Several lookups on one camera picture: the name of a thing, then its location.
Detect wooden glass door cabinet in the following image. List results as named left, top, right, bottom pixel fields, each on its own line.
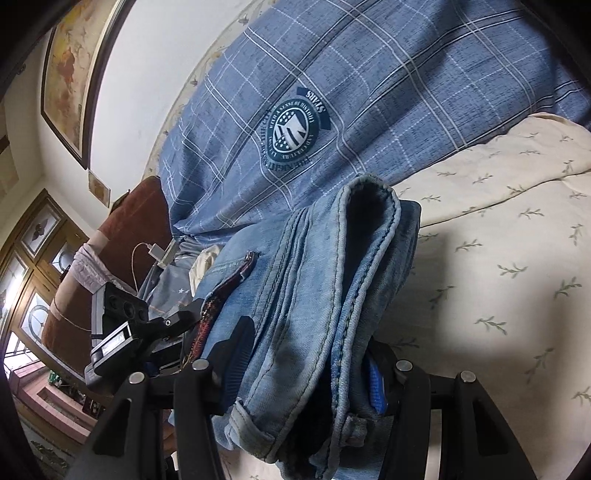
left=0, top=188, right=90, bottom=370

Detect silver phone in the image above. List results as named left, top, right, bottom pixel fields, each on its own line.
left=157, top=239, right=178, bottom=269

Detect large framed wall painting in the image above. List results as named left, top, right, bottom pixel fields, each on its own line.
left=41, top=0, right=134, bottom=169

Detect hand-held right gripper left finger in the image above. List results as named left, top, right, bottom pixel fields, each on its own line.
left=69, top=318, right=256, bottom=480

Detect white charging cable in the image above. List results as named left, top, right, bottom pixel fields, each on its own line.
left=130, top=242, right=166, bottom=296

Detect small wall picture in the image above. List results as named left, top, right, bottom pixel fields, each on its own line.
left=88, top=170, right=112, bottom=208

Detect brown upholstered furniture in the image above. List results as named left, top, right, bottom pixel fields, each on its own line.
left=41, top=175, right=178, bottom=370

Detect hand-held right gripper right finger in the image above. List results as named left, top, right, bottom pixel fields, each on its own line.
left=364, top=344, right=536, bottom=480

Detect blue plaid shirt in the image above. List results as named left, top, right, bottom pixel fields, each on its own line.
left=159, top=0, right=591, bottom=241

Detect cream leaf-print bed sheet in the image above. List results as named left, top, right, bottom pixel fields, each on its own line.
left=161, top=0, right=591, bottom=480

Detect blue denim pants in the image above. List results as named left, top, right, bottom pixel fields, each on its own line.
left=168, top=174, right=423, bottom=480

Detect red stone ledge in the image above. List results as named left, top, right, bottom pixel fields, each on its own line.
left=9, top=360, right=100, bottom=441

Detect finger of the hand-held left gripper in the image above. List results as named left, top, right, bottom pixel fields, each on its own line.
left=148, top=299, right=206, bottom=335

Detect pink white cloth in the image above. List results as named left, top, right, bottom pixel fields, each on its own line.
left=69, top=244, right=121, bottom=296

